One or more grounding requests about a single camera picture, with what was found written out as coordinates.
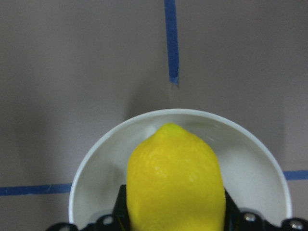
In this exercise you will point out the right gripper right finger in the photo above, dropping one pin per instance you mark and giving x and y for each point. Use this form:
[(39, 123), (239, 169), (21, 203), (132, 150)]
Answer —
[(249, 220)]

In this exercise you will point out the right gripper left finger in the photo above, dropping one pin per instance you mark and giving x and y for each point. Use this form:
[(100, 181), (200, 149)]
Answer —
[(117, 220)]

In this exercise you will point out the yellow lemon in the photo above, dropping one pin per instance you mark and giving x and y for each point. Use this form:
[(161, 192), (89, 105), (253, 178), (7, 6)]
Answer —
[(174, 183)]

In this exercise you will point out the beige ceramic bowl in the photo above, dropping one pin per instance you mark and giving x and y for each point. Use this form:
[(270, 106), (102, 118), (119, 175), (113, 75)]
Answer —
[(250, 173)]

